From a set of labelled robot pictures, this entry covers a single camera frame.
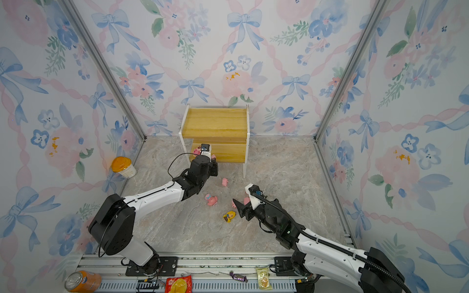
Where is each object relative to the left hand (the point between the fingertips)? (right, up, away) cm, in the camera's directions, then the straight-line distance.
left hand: (215, 157), depth 87 cm
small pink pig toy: (+4, -13, +11) cm, 17 cm away
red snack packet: (-12, -48, -18) cm, 52 cm away
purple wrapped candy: (+12, -47, -16) cm, 50 cm away
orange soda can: (-42, -42, -24) cm, 64 cm away
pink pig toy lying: (+9, -23, +1) cm, 25 cm away
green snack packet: (+20, -46, -16) cm, 53 cm away
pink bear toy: (-9, +3, +2) cm, 10 cm away
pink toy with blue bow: (-2, -21, +3) cm, 21 cm away
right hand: (+12, -15, -11) cm, 22 cm away
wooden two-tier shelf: (+5, +14, -7) cm, 16 cm away
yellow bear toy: (+7, -27, -1) cm, 28 cm away
